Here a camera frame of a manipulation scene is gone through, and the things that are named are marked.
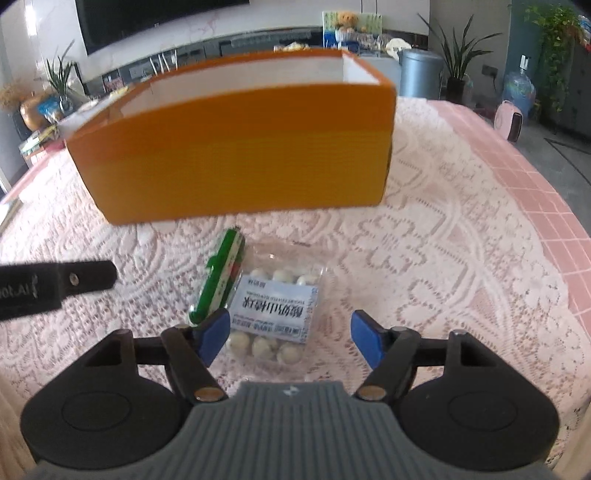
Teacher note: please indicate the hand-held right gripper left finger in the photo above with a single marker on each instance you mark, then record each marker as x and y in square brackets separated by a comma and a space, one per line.
[212, 334]

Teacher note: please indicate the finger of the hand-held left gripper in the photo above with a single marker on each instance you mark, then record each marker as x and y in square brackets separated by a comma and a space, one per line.
[87, 279]

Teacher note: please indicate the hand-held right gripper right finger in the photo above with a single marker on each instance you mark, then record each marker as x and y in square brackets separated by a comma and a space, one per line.
[367, 334]

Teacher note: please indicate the green snack packet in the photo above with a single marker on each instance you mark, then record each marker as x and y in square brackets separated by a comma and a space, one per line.
[221, 272]

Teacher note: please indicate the clear packet of white balls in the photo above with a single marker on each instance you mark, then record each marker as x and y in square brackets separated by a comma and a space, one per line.
[274, 309]

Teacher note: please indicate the orange cardboard box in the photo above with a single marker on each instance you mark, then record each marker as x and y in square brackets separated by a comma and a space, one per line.
[240, 161]

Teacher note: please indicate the stack of books and boxes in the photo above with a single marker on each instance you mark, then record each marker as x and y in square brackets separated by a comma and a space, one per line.
[39, 145]

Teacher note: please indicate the orange round vase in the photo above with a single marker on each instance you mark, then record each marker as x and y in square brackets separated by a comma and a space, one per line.
[37, 113]

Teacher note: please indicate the dried yellow flowers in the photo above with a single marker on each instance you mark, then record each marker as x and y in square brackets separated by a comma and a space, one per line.
[16, 92]

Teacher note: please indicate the green plant in glass vase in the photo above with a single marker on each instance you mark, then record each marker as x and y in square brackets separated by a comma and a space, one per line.
[62, 81]

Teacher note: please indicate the pink checked tablecloth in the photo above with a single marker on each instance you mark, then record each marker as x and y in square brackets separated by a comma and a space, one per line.
[531, 175]

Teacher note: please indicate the white router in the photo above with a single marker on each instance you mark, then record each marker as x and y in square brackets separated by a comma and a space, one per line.
[162, 62]

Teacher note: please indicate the pink fan heater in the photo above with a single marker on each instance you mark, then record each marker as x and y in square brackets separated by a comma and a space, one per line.
[510, 122]

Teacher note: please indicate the metal trash can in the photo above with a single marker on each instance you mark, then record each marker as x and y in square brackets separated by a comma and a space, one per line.
[420, 74]

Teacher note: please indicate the grey television cabinet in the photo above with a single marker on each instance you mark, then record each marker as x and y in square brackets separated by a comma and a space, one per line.
[240, 46]

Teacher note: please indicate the potted long-leaf plant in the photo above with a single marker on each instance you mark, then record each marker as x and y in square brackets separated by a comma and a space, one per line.
[455, 60]

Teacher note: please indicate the blue water bottle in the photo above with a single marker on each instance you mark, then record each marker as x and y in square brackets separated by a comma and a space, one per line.
[521, 90]

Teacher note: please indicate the white round ornament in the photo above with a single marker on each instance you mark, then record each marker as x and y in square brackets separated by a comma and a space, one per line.
[398, 46]

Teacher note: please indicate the pile of yellow snack bags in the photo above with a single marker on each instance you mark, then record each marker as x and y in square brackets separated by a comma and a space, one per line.
[292, 46]

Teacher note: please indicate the green and blue gift box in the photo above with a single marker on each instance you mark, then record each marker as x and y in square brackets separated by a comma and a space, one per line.
[353, 27]

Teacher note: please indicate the brown teddy bear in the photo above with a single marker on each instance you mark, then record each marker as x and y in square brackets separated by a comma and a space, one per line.
[347, 21]

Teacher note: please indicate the trailing green vine plant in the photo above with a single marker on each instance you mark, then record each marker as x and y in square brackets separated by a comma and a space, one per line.
[558, 50]

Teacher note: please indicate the black wall television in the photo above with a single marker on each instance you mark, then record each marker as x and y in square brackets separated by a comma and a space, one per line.
[152, 21]

